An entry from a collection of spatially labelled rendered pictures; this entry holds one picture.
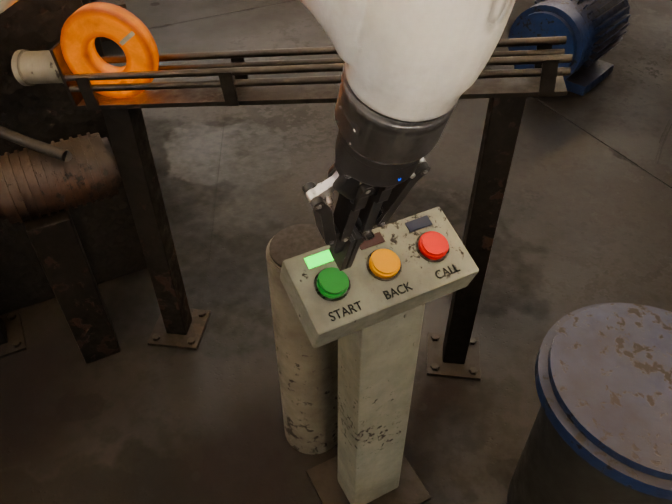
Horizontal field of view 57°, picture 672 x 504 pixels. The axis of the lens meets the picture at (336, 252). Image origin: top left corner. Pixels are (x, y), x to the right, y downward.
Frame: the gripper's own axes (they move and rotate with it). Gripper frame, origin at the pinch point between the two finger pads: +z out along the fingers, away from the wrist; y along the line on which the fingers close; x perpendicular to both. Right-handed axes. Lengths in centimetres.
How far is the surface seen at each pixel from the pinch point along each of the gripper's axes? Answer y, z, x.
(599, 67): -171, 100, -78
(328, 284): 1.1, 8.3, 0.7
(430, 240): -14.4, 8.4, -0.1
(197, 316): 9, 85, -32
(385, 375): -6.5, 26.2, 10.4
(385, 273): -6.4, 8.5, 1.9
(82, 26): 16, 14, -57
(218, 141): -22, 111, -100
